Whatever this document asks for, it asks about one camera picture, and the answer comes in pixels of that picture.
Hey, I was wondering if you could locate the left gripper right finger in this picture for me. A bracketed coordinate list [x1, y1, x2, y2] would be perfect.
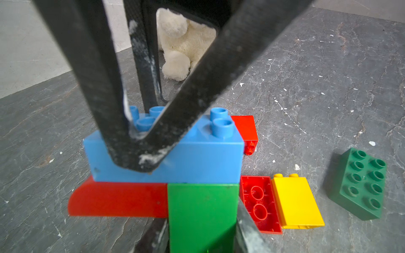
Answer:
[235, 199, 271, 253]

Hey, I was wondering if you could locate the blue long lego brick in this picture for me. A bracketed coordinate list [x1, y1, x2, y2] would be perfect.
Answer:
[83, 108, 245, 184]

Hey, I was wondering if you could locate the white plush dog toy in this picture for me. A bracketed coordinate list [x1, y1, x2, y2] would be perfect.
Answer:
[156, 8, 216, 81]

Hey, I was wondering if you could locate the red square lego brick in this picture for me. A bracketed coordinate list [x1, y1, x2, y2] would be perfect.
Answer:
[231, 116, 258, 156]
[239, 176, 283, 235]

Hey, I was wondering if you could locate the yellow square lego brick bottom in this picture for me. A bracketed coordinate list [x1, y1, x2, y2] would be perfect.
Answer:
[272, 174, 325, 229]

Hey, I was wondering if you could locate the dark green long lego brick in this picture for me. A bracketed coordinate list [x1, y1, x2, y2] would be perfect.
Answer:
[327, 148, 387, 221]

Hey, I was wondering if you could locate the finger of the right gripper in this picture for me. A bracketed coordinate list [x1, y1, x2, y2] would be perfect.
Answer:
[123, 0, 167, 112]
[34, 1, 311, 173]

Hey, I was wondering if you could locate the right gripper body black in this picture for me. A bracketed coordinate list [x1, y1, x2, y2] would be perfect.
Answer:
[142, 0, 242, 30]

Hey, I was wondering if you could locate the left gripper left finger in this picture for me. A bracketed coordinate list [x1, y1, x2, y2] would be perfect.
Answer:
[134, 218, 170, 253]

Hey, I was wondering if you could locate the red square lego brick top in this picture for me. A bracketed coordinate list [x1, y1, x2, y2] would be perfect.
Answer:
[231, 116, 258, 156]

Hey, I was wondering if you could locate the light green square lego brick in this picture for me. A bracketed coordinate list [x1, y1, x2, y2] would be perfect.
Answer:
[168, 183, 239, 253]

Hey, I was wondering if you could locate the red square lego brick bottom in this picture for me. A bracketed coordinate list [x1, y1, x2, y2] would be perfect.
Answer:
[239, 176, 283, 235]

